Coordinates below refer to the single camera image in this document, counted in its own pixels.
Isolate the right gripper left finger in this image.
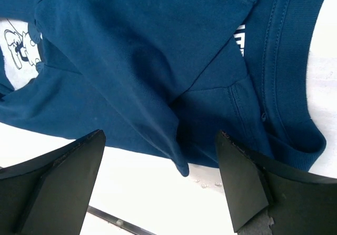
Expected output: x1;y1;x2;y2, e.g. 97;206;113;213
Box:
1;130;106;234

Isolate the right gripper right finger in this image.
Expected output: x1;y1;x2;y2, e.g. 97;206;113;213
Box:
215;131;336;235

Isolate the blue t shirt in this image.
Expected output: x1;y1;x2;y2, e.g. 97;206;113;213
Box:
1;0;326;176

